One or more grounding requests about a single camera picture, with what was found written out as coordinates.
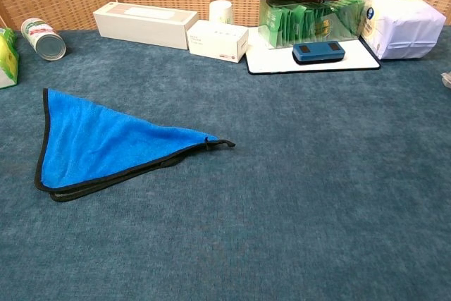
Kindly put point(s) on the white board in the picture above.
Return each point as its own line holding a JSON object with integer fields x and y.
{"x": 271, "y": 63}

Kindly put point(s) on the clear plastic bag with items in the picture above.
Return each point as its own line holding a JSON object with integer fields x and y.
{"x": 447, "y": 79}

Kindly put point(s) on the blue carpet table cover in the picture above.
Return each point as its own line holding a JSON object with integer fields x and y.
{"x": 264, "y": 191}

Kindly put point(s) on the clear box of green sachets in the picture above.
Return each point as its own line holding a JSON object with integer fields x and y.
{"x": 303, "y": 24}

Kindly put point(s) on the small white cardboard box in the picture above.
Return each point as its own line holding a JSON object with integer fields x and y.
{"x": 216, "y": 40}

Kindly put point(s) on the tin can with red label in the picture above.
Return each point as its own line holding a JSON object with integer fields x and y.
{"x": 44, "y": 38}

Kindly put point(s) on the grey cloth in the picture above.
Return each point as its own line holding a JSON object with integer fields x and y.
{"x": 98, "y": 139}

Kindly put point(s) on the white paper bag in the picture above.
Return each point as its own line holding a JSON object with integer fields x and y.
{"x": 401, "y": 22}

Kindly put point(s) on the long white power strip box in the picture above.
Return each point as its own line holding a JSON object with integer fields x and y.
{"x": 144, "y": 26}

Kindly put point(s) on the blue whiteboard eraser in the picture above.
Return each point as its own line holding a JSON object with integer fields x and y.
{"x": 319, "y": 52}

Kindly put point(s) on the green tissue pack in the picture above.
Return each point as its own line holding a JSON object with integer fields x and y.
{"x": 7, "y": 58}

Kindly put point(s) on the white cup with green print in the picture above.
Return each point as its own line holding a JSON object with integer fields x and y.
{"x": 221, "y": 12}

